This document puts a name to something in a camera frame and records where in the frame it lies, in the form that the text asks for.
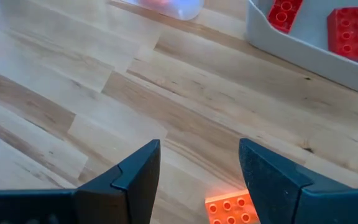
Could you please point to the large red toy brick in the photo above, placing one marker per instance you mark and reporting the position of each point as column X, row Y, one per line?
column 346, row 34

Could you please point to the clear plastic bin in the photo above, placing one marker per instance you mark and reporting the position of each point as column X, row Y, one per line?
column 185, row 11

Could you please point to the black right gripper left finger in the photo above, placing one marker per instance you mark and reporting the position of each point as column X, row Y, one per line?
column 73, row 208

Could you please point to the large orange toy brick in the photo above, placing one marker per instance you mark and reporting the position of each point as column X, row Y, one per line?
column 228, row 208

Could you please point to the white plastic bin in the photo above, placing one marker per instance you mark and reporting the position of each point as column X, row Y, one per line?
column 291, row 56

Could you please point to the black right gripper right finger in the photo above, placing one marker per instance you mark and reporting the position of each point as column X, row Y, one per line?
column 306, row 205

